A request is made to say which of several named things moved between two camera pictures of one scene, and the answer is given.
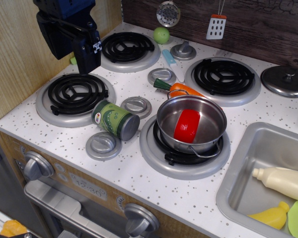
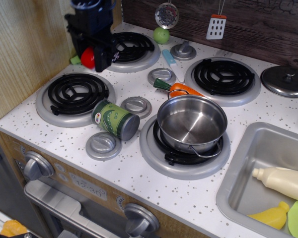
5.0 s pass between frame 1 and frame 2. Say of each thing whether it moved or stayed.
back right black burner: stayed
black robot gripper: moved
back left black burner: stayed
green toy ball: stayed
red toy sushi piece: moved
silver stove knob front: stayed
